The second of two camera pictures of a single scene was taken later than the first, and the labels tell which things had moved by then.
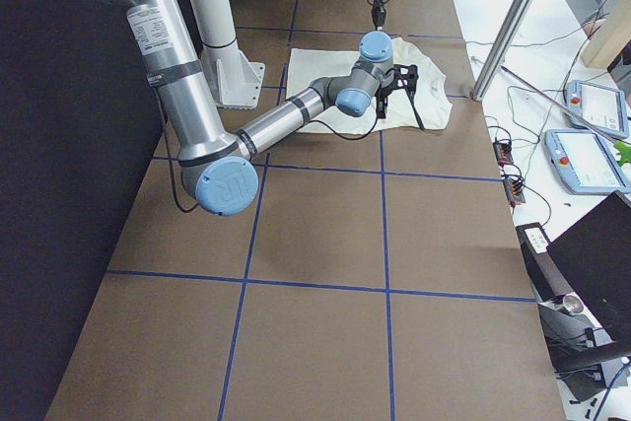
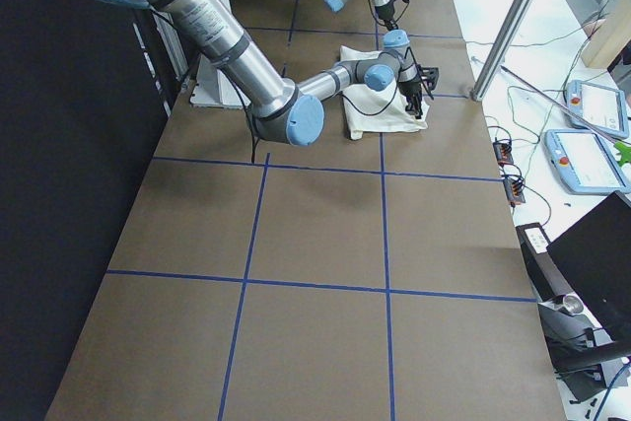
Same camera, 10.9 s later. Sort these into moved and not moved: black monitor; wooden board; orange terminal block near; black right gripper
Moved: black right gripper
Not moved: orange terminal block near; wooden board; black monitor
